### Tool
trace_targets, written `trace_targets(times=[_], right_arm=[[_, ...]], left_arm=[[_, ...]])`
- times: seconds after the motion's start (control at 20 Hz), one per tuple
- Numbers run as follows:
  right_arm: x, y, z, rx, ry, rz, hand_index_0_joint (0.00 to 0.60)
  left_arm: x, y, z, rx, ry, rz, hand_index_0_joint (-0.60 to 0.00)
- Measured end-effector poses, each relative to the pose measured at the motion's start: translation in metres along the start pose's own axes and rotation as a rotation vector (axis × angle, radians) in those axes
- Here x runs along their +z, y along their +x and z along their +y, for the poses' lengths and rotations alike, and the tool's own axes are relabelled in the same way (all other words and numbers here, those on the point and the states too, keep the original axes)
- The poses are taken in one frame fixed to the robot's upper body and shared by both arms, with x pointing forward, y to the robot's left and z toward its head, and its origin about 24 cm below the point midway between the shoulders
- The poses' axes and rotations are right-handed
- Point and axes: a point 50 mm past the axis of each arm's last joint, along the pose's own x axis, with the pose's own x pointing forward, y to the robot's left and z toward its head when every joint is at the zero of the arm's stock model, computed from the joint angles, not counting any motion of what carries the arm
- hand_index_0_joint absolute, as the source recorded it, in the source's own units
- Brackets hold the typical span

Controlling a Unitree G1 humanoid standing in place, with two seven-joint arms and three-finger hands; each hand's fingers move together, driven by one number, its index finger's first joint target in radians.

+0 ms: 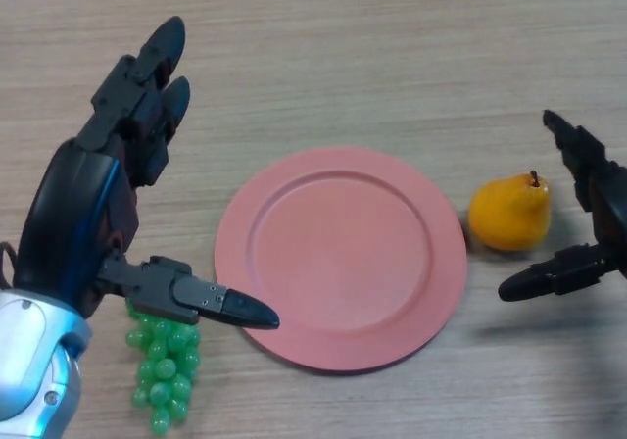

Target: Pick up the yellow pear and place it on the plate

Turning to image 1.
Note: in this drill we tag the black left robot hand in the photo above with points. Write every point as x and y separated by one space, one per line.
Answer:
63 213

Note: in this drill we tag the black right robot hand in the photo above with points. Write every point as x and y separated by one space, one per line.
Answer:
607 199

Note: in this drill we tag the yellow pear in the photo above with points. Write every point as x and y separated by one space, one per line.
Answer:
509 213

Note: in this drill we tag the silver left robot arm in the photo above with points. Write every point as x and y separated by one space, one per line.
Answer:
24 360

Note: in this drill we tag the pink round plate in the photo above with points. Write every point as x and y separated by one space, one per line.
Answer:
343 262

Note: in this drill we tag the green grape bunch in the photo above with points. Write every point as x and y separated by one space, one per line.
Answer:
164 375

